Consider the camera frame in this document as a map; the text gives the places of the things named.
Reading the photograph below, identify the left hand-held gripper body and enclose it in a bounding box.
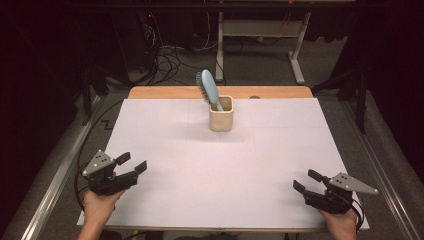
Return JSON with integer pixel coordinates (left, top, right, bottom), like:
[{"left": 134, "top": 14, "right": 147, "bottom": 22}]
[{"left": 82, "top": 149, "right": 139, "bottom": 197}]

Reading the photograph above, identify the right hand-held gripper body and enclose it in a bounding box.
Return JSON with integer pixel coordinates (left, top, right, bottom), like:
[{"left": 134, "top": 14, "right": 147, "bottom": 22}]
[{"left": 303, "top": 172, "right": 380, "bottom": 215}]

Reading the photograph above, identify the beige square holder cup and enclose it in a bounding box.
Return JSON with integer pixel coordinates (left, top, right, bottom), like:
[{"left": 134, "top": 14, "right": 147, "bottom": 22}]
[{"left": 208, "top": 95, "right": 234, "bottom": 132}]

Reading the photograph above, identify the light blue hairbrush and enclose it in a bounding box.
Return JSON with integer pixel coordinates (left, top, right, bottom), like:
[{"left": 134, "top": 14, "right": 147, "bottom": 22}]
[{"left": 195, "top": 68, "right": 225, "bottom": 112}]

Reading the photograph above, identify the person's left hand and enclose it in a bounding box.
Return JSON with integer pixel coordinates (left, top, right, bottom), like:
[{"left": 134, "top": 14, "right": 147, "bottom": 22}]
[{"left": 82, "top": 188, "right": 126, "bottom": 226}]

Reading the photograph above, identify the person's right hand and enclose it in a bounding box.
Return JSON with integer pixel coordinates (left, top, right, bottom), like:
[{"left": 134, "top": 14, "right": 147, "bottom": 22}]
[{"left": 318, "top": 207, "right": 359, "bottom": 240}]

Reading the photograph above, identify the dark metal stand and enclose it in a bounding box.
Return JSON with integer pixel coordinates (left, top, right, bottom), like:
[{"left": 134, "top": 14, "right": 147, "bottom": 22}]
[
  {"left": 313, "top": 66, "right": 372, "bottom": 135},
  {"left": 79, "top": 63, "right": 111, "bottom": 126}
]

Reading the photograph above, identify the white table sheet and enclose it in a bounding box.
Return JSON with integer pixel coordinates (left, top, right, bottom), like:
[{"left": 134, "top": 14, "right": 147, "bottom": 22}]
[{"left": 77, "top": 97, "right": 370, "bottom": 231}]

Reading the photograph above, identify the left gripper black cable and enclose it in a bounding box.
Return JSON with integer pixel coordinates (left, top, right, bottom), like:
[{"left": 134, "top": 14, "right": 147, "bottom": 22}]
[{"left": 74, "top": 169, "right": 90, "bottom": 212}]

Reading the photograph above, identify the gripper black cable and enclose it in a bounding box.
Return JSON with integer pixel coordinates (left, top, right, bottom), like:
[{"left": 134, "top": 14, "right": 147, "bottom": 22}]
[
  {"left": 74, "top": 169, "right": 90, "bottom": 212},
  {"left": 349, "top": 198, "right": 365, "bottom": 234}
]

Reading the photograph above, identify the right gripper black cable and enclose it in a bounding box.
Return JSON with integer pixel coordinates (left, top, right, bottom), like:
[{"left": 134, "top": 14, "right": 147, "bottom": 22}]
[{"left": 349, "top": 198, "right": 365, "bottom": 234}]

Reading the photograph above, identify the black floor cable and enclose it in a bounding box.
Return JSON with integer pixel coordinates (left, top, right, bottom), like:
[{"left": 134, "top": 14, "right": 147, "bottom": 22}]
[{"left": 77, "top": 99, "right": 125, "bottom": 171}]

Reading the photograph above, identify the aluminium floor rail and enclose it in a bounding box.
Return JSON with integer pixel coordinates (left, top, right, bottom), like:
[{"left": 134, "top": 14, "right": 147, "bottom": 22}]
[
  {"left": 19, "top": 96, "right": 101, "bottom": 240},
  {"left": 339, "top": 99, "right": 424, "bottom": 240}
]

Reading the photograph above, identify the tangle of floor cables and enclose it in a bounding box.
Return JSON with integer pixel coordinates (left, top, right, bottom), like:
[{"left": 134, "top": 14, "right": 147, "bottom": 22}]
[{"left": 133, "top": 13, "right": 211, "bottom": 86}]

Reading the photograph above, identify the white metal stand frame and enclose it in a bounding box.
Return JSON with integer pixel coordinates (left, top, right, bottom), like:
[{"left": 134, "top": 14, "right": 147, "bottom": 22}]
[{"left": 214, "top": 11, "right": 313, "bottom": 86}]

